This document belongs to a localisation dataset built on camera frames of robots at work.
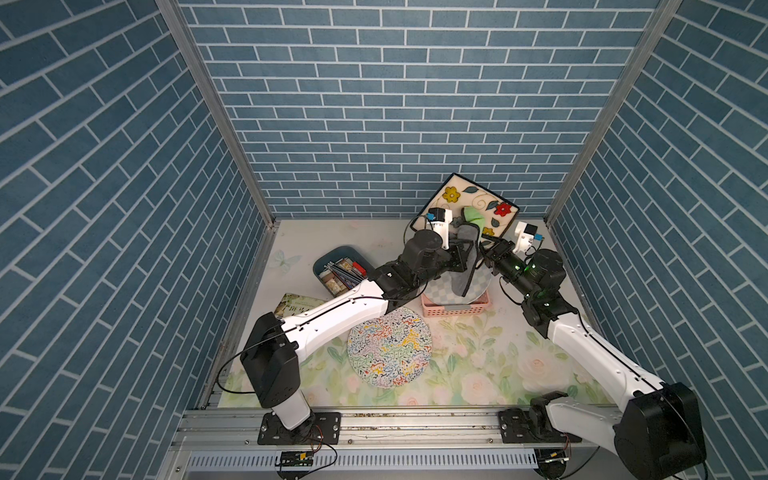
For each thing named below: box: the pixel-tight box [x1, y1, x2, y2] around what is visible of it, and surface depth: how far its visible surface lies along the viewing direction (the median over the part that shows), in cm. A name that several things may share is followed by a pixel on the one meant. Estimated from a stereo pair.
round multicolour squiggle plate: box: [347, 307, 433, 388], surface depth 88 cm
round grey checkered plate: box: [418, 261, 492, 305], surface depth 75 cm
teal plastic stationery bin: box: [313, 245, 375, 298], surface depth 106 cm
